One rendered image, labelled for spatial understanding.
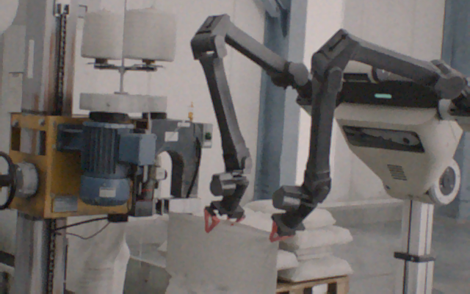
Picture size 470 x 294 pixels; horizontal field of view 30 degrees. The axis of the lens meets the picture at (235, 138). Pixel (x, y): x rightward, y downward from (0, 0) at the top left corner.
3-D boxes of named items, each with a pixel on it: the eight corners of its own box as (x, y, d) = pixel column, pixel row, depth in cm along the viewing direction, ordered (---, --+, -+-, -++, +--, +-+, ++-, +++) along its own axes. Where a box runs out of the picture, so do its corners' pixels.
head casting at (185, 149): (199, 198, 306) (204, 114, 304) (143, 201, 289) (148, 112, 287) (147, 187, 327) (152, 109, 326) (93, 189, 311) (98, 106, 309)
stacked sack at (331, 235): (358, 246, 638) (358, 227, 637) (294, 254, 591) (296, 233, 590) (313, 237, 669) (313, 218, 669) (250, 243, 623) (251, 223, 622)
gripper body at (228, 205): (208, 205, 270) (217, 186, 267) (231, 203, 277) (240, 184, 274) (219, 217, 266) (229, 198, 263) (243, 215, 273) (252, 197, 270)
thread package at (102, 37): (131, 62, 290) (134, 12, 289) (95, 59, 280) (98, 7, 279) (106, 61, 300) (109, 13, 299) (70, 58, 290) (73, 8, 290)
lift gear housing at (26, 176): (37, 198, 266) (39, 163, 265) (20, 199, 262) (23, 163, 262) (20, 194, 274) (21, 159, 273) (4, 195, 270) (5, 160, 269)
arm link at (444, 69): (471, 85, 243) (460, 76, 247) (455, 65, 237) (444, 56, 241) (447, 108, 244) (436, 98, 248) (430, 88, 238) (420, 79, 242)
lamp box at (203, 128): (211, 148, 308) (213, 123, 307) (202, 148, 305) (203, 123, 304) (197, 146, 313) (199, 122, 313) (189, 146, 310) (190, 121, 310)
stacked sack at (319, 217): (339, 228, 637) (341, 209, 636) (299, 232, 607) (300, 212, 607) (274, 215, 686) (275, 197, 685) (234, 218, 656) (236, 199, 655)
